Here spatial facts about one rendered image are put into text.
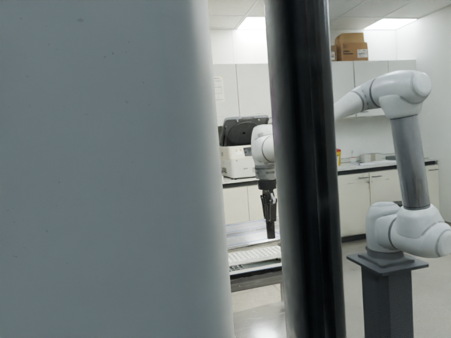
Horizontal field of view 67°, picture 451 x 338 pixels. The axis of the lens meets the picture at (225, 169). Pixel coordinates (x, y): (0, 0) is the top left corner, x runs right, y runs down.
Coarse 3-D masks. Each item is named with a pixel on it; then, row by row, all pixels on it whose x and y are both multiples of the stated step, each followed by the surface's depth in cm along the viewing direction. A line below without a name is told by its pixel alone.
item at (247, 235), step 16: (240, 224) 203; (256, 224) 200; (240, 240) 170; (256, 240) 168; (272, 240) 166; (272, 304) 214; (240, 320) 198; (256, 320) 197; (272, 320) 196; (240, 336) 182; (256, 336) 181; (272, 336) 180
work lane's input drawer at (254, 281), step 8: (248, 272) 129; (256, 272) 130; (264, 272) 130; (272, 272) 130; (280, 272) 131; (232, 280) 126; (240, 280) 127; (248, 280) 128; (256, 280) 129; (264, 280) 129; (272, 280) 130; (280, 280) 131; (232, 288) 126; (240, 288) 127; (248, 288) 128
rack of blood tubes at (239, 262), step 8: (264, 248) 140; (272, 248) 140; (280, 248) 139; (232, 256) 134; (240, 256) 134; (248, 256) 133; (256, 256) 132; (264, 256) 131; (272, 256) 132; (280, 256) 132; (232, 264) 128; (240, 264) 135; (248, 264) 139; (256, 264) 139; (264, 264) 138; (272, 264) 132; (280, 264) 132; (232, 272) 128; (240, 272) 129
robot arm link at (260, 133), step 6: (258, 126) 130; (264, 126) 129; (270, 126) 130; (252, 132) 132; (258, 132) 129; (264, 132) 128; (270, 132) 129; (252, 138) 131; (258, 138) 128; (264, 138) 126; (252, 144) 132; (258, 144) 127; (252, 150) 132; (258, 150) 127; (252, 156) 133; (258, 156) 129; (258, 162) 131; (264, 162) 129; (270, 162) 128
